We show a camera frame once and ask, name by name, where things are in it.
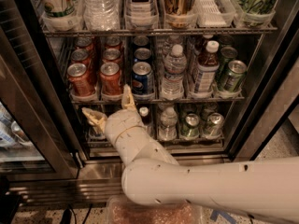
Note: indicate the blue pepsi can back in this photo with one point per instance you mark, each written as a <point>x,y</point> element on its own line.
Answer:
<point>141,41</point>

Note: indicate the green can front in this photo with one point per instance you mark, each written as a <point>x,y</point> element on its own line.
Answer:
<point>232,76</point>

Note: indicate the brown bottle lower shelf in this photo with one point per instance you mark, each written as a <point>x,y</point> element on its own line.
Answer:
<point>144,113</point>

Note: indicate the water bottle top shelf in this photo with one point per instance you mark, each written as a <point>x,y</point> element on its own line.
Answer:
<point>101,15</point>

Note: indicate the blue tape cross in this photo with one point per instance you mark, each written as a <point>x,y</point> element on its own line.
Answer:
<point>215,215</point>

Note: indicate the blue pepsi can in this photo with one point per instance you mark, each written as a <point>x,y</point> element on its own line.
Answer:
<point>141,41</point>
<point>142,55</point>
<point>142,78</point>

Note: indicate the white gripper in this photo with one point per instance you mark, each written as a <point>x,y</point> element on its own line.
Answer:
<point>121,124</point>

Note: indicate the blue pepsi can middle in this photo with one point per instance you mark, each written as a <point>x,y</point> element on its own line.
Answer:
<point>142,55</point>

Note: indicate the tall can top left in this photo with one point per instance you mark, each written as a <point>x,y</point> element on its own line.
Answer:
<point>59,0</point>

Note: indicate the green can middle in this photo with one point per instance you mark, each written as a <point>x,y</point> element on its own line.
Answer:
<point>226,55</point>

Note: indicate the blue pepsi can front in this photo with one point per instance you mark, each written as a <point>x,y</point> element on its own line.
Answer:
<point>142,78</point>

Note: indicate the green can lower shelf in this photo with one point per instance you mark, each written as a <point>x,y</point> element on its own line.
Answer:
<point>190,126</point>

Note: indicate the clear plastic bin with contents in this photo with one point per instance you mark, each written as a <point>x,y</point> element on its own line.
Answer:
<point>122,211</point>

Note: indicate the white labelled bottle top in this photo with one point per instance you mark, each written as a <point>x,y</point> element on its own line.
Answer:
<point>141,11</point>

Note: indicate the glass fridge door left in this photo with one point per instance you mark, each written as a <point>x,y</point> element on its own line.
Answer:
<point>33,92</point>

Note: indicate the water bottle lower shelf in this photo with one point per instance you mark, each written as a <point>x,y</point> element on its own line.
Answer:
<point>167,126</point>

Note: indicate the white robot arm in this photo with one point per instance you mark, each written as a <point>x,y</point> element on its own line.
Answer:
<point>267,190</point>

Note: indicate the brown tea bottle white cap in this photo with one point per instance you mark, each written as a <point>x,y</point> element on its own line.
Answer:
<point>206,67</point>

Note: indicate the steel fridge base grille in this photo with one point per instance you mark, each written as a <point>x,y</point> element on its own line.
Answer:
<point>95,183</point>

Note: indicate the brown tall can top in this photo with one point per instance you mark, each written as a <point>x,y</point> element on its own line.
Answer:
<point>179,13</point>

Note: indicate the white empty shelf tray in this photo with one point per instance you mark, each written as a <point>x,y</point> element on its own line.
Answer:
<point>214,13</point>

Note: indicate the red coke can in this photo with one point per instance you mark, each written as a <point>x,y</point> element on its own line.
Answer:
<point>83,56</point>
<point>110,74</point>
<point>80,79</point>
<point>112,56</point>
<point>113,42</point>
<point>85,43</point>

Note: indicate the green can lower right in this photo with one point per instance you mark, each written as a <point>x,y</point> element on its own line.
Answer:
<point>213,126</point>

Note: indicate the clear water bottle middle shelf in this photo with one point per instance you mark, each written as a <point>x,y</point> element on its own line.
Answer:
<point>175,64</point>

